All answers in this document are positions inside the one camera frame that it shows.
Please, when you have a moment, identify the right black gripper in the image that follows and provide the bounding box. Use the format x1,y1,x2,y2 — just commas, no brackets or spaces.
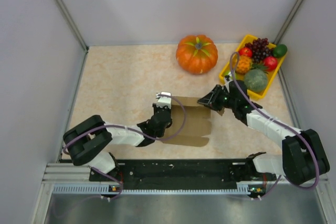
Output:
197,85,237,112

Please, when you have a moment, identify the brown cardboard box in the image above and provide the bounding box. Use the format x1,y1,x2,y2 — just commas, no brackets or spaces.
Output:
161,97,213,147

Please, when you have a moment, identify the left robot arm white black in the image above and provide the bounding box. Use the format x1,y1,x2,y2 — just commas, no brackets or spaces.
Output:
63,103,172,180

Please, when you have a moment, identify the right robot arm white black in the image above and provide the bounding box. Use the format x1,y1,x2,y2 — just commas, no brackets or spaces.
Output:
197,80,330,186

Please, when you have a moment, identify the green lime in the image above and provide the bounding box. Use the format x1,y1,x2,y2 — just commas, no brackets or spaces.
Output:
223,70,237,82

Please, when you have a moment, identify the orange pumpkin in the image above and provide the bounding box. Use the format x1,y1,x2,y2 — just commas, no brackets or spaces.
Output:
175,35,218,74

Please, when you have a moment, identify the orange pineapple toy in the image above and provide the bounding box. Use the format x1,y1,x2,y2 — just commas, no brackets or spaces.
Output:
235,55,252,74

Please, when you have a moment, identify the green melon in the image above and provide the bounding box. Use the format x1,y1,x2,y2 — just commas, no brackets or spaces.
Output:
244,69,268,92

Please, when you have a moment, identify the red apple left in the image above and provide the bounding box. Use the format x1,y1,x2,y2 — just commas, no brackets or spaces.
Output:
238,47,253,58

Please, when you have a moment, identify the red apple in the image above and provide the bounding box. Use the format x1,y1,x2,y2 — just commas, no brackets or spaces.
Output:
263,56,278,72
238,47,253,58

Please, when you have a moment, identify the dark purple grape bunch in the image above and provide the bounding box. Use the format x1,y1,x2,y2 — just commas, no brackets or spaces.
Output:
245,38,272,63

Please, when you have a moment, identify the red apple right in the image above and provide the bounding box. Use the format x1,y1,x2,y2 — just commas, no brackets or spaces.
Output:
263,56,278,72

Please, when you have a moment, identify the green avocado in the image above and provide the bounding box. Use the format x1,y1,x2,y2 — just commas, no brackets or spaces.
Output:
272,44,288,58

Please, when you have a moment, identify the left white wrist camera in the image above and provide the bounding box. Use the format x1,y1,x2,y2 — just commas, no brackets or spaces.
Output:
156,92,172,109

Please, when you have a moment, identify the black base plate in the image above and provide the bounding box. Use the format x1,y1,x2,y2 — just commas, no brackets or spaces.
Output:
89,158,276,190

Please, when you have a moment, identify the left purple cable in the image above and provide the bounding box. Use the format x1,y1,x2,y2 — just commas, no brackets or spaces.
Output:
62,93,187,201

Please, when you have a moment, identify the purple cable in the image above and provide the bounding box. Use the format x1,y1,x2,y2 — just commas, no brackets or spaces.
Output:
229,51,321,189
62,93,187,201

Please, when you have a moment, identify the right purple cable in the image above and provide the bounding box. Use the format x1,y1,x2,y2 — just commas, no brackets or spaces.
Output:
229,51,321,189

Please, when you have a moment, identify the white cable duct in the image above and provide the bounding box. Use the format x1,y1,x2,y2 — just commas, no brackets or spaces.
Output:
53,184,266,195

